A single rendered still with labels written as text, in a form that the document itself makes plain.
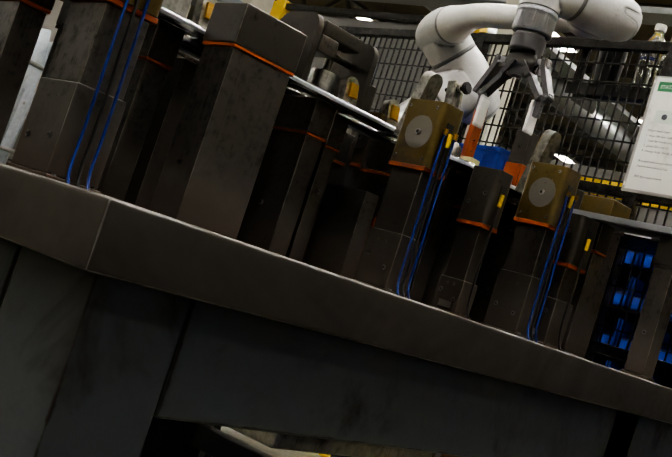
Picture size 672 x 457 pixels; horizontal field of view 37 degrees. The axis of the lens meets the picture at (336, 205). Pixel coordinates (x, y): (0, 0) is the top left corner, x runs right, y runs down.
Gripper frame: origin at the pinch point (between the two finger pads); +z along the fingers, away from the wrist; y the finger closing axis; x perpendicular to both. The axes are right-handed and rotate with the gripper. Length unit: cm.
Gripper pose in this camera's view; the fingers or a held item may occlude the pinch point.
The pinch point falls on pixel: (502, 124)
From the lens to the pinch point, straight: 220.3
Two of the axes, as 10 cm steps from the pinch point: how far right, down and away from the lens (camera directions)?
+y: -6.7, -1.6, 7.2
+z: -3.1, 9.5, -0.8
